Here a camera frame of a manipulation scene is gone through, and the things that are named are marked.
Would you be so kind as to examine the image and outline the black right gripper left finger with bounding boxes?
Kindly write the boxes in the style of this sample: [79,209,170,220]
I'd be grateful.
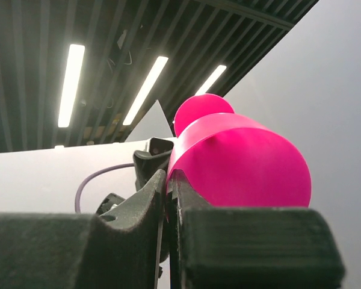
[0,170,166,288]

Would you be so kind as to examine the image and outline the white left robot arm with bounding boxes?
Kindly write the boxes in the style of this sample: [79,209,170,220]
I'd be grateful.
[96,150,172,215]

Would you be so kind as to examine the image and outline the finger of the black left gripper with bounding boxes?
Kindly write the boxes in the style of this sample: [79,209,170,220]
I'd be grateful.
[133,151,171,191]

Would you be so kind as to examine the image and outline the magenta plastic wine glass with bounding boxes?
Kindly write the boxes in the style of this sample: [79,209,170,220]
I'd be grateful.
[167,94,312,208]

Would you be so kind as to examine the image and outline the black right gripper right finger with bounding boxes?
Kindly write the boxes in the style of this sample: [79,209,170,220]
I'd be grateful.
[168,170,346,288]

